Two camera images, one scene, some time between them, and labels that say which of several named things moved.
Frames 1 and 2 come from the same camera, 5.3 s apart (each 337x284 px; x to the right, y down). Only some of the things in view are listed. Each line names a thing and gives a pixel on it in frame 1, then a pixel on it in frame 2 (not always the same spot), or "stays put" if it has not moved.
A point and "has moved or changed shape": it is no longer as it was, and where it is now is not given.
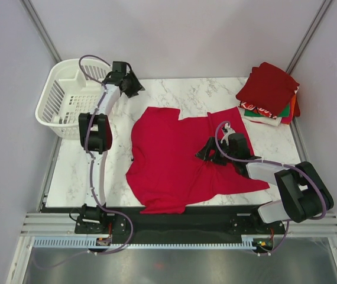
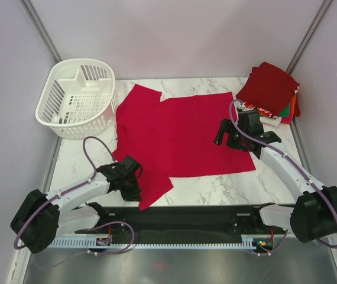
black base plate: (129, 225) stays put
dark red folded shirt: (268, 87) stays put
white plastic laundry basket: (65, 93) stays put
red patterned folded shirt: (248, 106) stays put
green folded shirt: (286, 112) stays put
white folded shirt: (261, 121) stays put
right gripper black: (204, 152) -> (227, 126)
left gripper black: (137, 86) -> (134, 195)
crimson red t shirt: (164, 173) has moved or changed shape
